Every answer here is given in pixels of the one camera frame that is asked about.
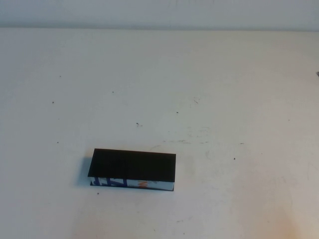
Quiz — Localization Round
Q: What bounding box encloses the black printed glasses case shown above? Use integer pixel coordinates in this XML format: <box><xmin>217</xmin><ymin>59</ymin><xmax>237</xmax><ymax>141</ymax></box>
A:
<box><xmin>87</xmin><ymin>148</ymin><xmax>177</xmax><ymax>192</ymax></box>

